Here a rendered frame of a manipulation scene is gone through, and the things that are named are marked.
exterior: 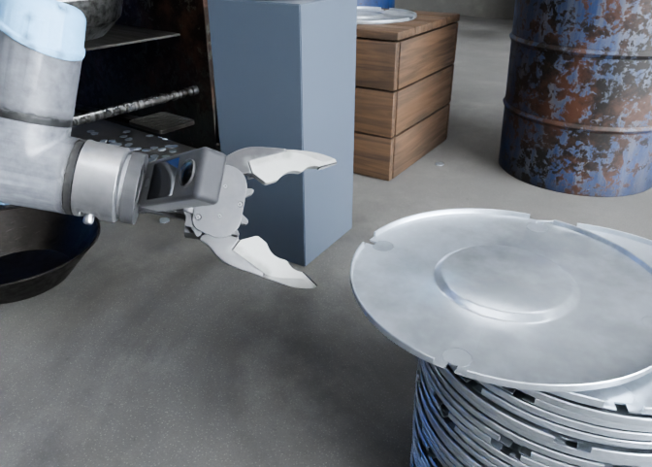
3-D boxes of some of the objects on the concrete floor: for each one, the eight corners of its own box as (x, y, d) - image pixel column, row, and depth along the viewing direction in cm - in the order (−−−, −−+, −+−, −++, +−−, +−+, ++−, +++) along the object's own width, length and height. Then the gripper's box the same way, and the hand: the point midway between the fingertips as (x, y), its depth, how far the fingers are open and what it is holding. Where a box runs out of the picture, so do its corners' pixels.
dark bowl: (141, 266, 104) (135, 233, 101) (-33, 352, 83) (-48, 313, 80) (52, 221, 120) (46, 190, 117) (-111, 283, 99) (-125, 248, 96)
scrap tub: (679, 161, 151) (738, -37, 130) (645, 217, 122) (714, -27, 100) (524, 131, 174) (552, -42, 152) (464, 172, 145) (488, -35, 123)
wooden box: (447, 139, 167) (460, 14, 152) (389, 182, 139) (398, 32, 123) (332, 117, 186) (332, 4, 171) (259, 151, 158) (252, 18, 142)
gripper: (149, 114, 63) (326, 152, 67) (114, 279, 60) (301, 308, 64) (144, 87, 54) (345, 134, 59) (103, 278, 52) (317, 312, 56)
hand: (325, 222), depth 59 cm, fingers open, 13 cm apart
